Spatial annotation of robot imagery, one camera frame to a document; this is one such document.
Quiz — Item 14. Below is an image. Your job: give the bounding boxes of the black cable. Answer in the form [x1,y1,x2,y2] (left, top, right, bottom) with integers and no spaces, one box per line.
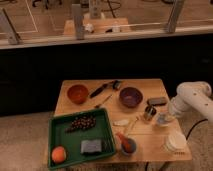
[185,118,209,141]

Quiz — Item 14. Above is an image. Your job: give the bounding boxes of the metal cup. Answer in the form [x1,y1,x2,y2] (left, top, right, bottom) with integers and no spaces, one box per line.
[143,105,157,121]

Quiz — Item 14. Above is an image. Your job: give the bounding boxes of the yellow wooden utensil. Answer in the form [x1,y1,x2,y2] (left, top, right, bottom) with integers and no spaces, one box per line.
[124,116,139,136]

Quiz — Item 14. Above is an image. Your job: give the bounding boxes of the white small object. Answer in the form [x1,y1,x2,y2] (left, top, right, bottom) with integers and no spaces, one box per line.
[113,119,129,126]

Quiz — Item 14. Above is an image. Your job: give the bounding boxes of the green plastic tray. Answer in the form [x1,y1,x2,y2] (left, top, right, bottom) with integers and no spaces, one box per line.
[48,108,116,170]

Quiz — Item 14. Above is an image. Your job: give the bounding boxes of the grey towel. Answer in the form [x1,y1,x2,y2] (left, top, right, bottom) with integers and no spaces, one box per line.
[156,113,175,127]

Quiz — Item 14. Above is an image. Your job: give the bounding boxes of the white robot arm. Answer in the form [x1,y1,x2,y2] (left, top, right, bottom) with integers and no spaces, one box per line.
[168,81,213,123]

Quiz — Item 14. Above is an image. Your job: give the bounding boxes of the dark grey block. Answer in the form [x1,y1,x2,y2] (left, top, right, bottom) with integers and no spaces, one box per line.
[147,97,167,106]

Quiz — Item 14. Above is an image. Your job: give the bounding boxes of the orange fruit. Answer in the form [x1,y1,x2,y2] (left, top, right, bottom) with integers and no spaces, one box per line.
[51,146,66,164]

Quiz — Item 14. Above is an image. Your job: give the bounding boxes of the black handled dish brush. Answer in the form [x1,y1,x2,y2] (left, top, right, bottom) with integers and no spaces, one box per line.
[90,80,121,98]

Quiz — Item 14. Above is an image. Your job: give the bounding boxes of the grey blue sponge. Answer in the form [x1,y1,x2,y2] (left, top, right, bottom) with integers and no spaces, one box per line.
[81,139,102,154]

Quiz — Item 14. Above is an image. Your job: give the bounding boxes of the small screwdriver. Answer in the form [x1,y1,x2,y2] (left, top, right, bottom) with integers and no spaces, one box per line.
[95,94,113,108]

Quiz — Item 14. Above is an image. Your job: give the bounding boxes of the purple bowl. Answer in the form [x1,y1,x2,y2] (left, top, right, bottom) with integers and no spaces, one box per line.
[119,87,143,108]

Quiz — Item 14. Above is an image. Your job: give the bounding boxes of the bunch of dark grapes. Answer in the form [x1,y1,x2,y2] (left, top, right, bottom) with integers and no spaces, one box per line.
[65,116,96,133]

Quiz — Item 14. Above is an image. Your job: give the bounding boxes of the orange brown bowl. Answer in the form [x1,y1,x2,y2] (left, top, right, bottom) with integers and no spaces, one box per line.
[67,84,89,104]

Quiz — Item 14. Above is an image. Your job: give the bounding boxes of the wooden table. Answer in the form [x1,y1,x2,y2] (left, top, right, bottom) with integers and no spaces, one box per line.
[53,79,192,166]

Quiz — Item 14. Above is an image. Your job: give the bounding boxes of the grey blue small cup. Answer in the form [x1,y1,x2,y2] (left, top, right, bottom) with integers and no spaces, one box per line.
[121,138,137,156]

